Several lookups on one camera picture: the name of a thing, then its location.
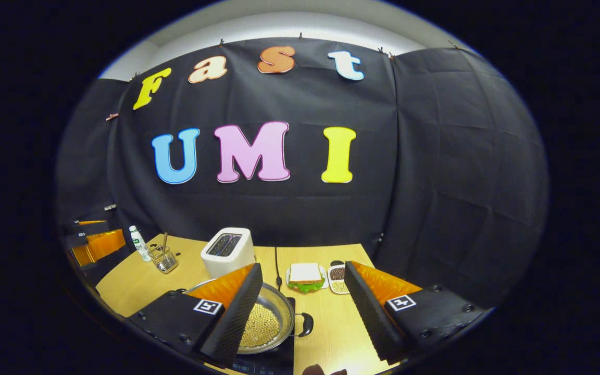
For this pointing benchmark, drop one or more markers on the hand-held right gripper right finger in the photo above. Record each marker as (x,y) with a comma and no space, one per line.
(370,317)

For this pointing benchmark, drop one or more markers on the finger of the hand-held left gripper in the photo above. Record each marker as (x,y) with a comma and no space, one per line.
(84,228)
(102,247)

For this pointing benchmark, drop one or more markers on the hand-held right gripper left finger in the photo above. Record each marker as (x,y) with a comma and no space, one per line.
(237,317)

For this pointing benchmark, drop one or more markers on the stainless steel pot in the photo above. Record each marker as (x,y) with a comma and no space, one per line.
(276,304)

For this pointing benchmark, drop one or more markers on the black induction cooktop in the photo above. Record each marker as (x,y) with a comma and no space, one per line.
(279,363)

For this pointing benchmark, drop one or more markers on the pile of soybeans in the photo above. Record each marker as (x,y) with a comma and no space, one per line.
(261,325)

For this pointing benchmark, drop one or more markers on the white bottle green label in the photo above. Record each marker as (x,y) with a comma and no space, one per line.
(138,245)

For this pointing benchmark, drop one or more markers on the white divided dish with beans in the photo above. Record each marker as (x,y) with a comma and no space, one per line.
(338,281)

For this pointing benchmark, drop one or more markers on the white toaster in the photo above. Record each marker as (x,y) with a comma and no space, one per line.
(227,260)

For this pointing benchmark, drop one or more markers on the white sandwich plate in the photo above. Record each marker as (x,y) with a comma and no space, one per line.
(325,276)

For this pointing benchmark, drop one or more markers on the sandwich with lettuce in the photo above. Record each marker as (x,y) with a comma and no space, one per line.
(305,273)

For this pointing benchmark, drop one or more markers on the black backdrop cloth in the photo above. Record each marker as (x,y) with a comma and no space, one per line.
(435,182)

